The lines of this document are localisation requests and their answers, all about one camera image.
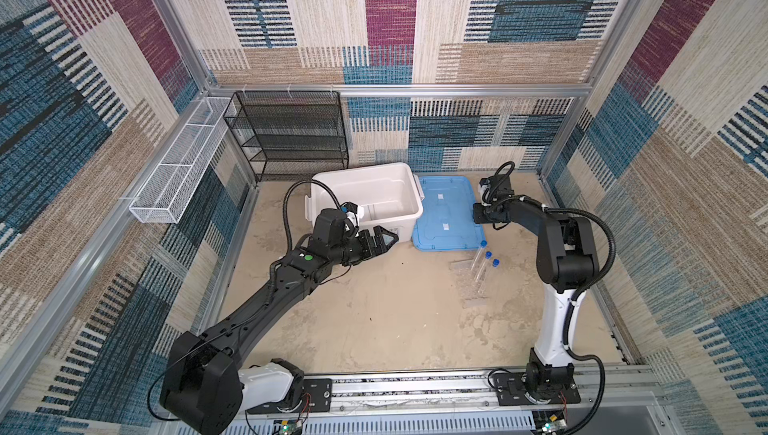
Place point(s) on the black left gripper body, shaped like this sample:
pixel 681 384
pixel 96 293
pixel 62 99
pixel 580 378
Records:
pixel 359 248

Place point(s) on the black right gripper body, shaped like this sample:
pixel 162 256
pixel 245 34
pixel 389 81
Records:
pixel 484 213

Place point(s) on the white plastic bin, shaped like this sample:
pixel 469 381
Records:
pixel 388 195

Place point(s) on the blue plastic lid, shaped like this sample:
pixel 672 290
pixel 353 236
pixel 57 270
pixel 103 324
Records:
pixel 446 223

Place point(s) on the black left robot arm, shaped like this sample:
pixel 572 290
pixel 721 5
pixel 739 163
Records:
pixel 205 384

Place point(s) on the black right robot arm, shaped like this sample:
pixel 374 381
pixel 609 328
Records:
pixel 575 250

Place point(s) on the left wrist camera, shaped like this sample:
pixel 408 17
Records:
pixel 353 212

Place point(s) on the black wire mesh shelf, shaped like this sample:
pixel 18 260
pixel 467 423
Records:
pixel 289 135

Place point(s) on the aluminium mounting rail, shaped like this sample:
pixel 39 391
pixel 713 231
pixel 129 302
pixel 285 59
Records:
pixel 625 400

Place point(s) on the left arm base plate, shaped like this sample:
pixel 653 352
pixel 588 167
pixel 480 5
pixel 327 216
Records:
pixel 311 396

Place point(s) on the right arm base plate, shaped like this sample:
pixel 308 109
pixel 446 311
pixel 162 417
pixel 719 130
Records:
pixel 513 389

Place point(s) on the white wire mesh basket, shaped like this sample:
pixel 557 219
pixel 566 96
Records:
pixel 165 196

